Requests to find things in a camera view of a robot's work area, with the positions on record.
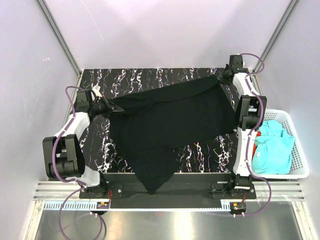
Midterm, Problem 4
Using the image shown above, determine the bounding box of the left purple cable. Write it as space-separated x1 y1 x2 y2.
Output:
51 85 108 239

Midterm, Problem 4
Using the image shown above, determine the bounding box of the aluminium frame post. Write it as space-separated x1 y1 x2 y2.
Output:
35 0 82 78
260 0 300 63

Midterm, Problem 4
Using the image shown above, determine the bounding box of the white slotted cable duct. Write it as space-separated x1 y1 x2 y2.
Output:
44 200 231 213

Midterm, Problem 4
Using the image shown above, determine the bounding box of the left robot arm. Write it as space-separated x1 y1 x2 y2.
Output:
42 87 124 199

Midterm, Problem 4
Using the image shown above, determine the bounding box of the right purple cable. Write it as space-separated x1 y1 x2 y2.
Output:
229 52 273 217

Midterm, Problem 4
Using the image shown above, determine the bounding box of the right aluminium frame post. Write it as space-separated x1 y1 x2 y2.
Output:
260 0 300 63

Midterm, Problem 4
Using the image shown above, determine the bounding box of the teal t shirt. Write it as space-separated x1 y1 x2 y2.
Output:
252 120 296 175

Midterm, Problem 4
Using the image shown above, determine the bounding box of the right connector board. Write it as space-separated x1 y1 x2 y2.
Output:
231 202 247 211

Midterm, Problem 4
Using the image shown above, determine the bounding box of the left aluminium frame post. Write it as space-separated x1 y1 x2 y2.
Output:
35 0 82 78

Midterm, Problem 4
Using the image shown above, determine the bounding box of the connector board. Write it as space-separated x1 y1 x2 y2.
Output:
231 202 247 211
96 201 110 210

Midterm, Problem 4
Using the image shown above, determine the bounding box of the purple cable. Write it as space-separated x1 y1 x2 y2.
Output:
229 52 273 217
51 85 108 239

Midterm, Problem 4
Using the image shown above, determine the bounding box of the orange t shirt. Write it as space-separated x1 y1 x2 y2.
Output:
252 143 257 158

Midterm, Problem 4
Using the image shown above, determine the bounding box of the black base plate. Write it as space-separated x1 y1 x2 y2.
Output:
79 173 257 211

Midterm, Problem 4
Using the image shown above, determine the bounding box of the black t shirt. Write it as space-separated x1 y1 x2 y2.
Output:
109 75 236 195

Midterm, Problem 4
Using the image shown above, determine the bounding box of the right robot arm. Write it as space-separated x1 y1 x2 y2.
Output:
211 53 267 200

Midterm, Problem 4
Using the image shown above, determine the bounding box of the left connector board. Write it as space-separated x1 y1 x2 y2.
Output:
96 201 110 210

